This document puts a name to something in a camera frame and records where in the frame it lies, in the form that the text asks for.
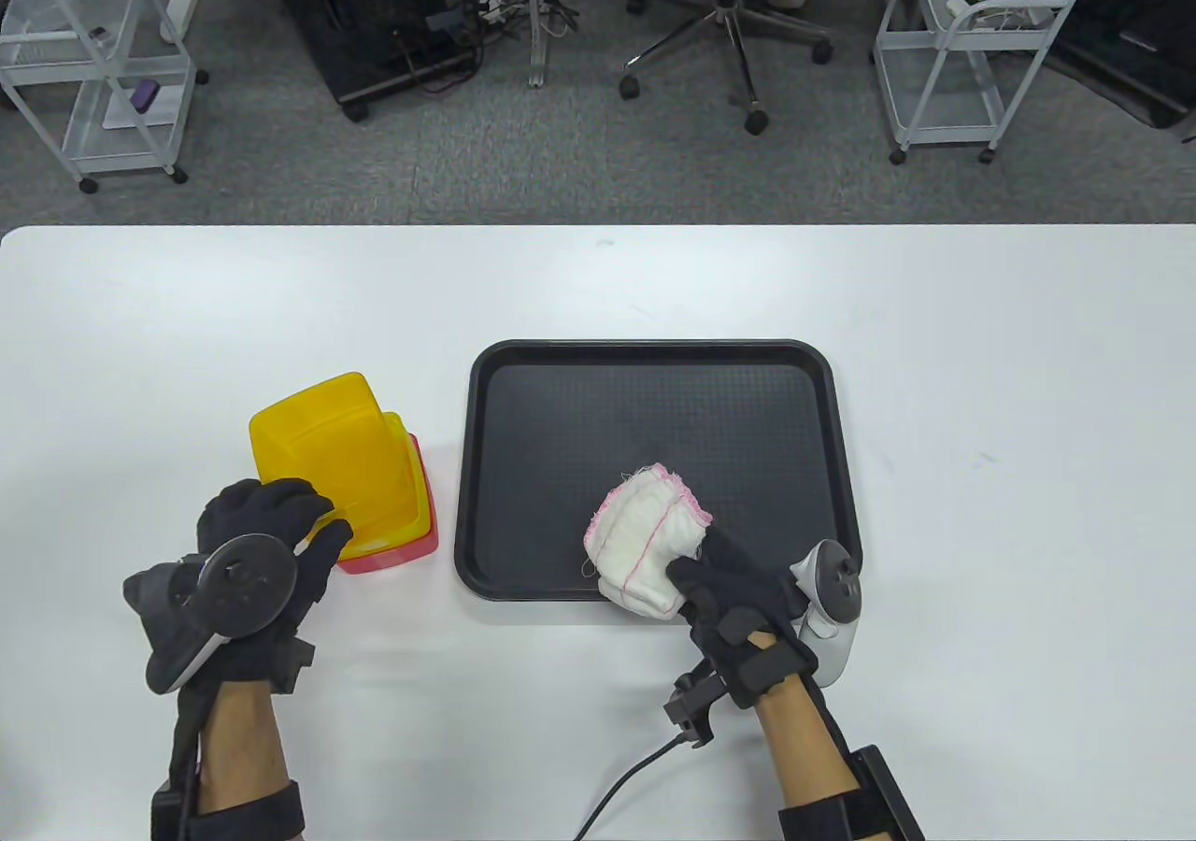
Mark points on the person's right hand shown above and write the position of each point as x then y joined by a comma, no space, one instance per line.
738,589

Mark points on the person's left hand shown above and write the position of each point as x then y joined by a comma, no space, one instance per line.
271,514

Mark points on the amber yellow plastic food container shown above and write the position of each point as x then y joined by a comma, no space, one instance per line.
327,439

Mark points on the white pink dish cloth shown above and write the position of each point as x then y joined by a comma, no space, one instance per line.
645,542

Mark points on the lemon yellow plastic food container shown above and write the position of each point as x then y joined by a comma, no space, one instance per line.
411,505

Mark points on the pink plastic food container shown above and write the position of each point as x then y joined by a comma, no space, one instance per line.
411,551

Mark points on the person's left forearm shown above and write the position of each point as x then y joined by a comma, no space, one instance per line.
243,748

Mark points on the grey handheld controller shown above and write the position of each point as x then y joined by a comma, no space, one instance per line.
215,598
832,598

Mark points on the black plastic tray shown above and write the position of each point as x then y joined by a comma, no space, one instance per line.
654,411

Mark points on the black battery pack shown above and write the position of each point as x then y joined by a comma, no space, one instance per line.
888,790
168,808

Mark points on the white paper sheet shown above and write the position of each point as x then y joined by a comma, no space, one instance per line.
121,112

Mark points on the small purple box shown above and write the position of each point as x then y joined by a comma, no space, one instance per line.
145,96

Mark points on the black equipment cart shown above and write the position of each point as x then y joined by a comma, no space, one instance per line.
374,19

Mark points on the clear plastic pole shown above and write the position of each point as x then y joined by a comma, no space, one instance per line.
536,37

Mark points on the black office chair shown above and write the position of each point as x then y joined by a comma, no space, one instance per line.
729,9

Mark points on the black equipment base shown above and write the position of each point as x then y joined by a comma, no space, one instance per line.
1149,37

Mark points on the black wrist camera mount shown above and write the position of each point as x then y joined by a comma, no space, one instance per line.
291,659
738,677

